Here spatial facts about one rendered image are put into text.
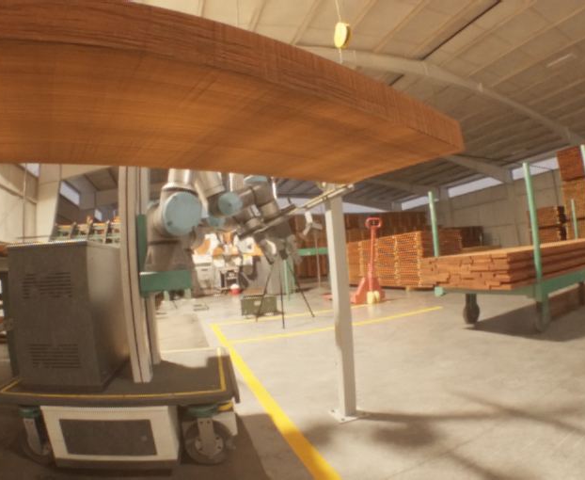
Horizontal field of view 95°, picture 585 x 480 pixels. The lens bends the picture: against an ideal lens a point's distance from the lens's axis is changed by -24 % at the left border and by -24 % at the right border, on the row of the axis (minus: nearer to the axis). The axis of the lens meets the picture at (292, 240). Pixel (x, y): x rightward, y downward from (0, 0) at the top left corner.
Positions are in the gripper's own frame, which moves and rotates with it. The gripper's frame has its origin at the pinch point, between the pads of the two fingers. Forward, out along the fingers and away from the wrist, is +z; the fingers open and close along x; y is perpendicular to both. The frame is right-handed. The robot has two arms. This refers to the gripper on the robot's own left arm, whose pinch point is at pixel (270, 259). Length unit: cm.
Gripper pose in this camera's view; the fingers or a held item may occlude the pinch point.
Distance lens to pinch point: 166.0
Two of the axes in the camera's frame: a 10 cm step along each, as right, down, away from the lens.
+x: -0.9, 2.0, 9.8
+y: 8.7, -4.6, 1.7
